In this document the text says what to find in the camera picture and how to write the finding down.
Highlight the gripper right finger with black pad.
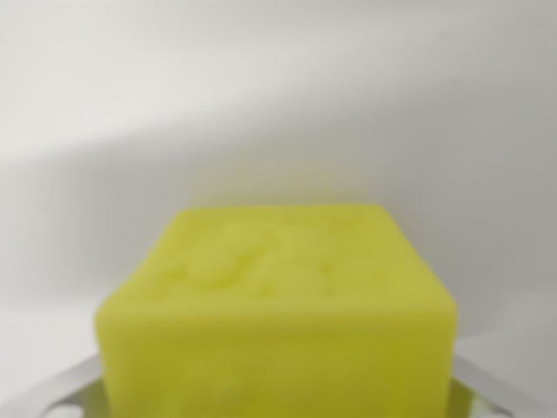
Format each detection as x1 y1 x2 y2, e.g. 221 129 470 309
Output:
447 353 519 418

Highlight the yellow cube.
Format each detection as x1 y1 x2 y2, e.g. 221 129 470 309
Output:
93 203 460 418

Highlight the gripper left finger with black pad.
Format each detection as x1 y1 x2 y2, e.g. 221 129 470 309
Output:
0 353 111 418

